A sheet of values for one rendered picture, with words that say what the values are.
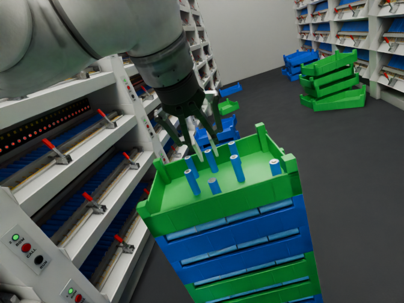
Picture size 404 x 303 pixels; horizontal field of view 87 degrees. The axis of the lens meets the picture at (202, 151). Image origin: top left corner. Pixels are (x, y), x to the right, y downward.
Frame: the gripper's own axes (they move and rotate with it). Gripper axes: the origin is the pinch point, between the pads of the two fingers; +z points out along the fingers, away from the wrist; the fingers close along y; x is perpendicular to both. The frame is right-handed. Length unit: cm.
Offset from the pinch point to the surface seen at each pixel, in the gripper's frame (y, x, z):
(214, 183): 0.4, -12.4, -3.4
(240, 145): 8.4, 2.1, 6.6
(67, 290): -45, -19, 13
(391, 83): 105, 55, 63
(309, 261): 13.9, -25.2, 18.8
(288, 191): 12.9, -16.6, 0.3
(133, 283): -45, -14, 45
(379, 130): 83, 32, 69
